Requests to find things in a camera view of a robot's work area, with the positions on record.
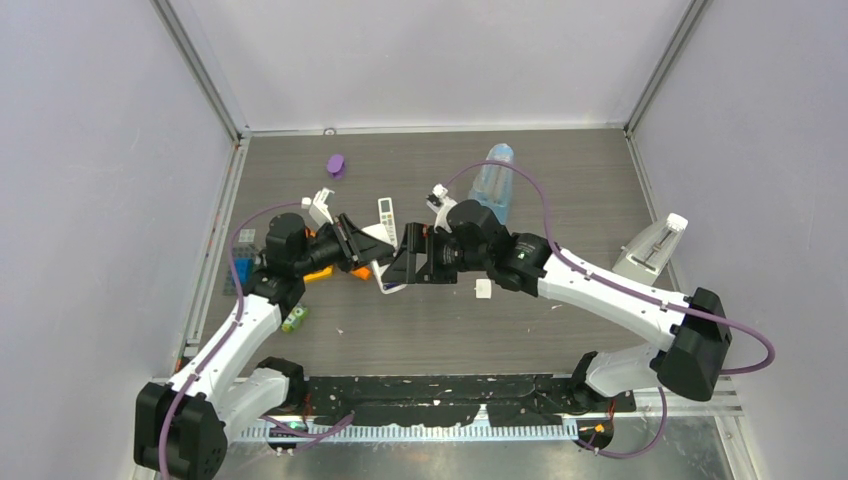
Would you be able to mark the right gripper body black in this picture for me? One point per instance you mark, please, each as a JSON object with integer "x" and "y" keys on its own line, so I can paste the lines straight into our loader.
{"x": 445, "y": 256}

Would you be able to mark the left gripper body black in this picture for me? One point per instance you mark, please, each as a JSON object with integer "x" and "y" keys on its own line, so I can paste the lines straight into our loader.
{"x": 343, "y": 247}

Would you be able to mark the white remote control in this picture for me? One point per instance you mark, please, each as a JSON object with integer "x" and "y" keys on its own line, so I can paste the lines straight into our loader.
{"x": 386, "y": 214}

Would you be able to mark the small white battery cover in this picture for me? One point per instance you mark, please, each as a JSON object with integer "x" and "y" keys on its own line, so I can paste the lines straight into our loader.
{"x": 483, "y": 289}

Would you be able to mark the small white remote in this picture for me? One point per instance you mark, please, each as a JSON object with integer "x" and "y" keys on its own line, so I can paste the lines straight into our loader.
{"x": 378, "y": 267}

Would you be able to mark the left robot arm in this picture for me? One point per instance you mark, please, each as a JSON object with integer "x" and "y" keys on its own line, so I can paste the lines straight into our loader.
{"x": 184, "y": 426}

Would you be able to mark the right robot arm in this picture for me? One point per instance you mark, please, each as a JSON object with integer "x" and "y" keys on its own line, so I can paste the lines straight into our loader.
{"x": 682, "y": 351}

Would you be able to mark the yellow tape measure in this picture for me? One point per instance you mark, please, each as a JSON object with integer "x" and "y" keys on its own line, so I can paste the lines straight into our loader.
{"x": 320, "y": 275}

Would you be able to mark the green owl toy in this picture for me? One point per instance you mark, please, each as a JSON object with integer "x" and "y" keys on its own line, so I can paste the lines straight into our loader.
{"x": 295, "y": 318}

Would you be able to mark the purple cap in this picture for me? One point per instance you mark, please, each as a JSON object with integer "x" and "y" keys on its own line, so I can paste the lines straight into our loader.
{"x": 336, "y": 166}

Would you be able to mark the blue lego brick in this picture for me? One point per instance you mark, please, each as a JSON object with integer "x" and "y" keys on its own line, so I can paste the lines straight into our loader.
{"x": 244, "y": 268}

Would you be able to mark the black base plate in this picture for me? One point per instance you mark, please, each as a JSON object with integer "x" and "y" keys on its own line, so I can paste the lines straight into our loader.
{"x": 453, "y": 400}

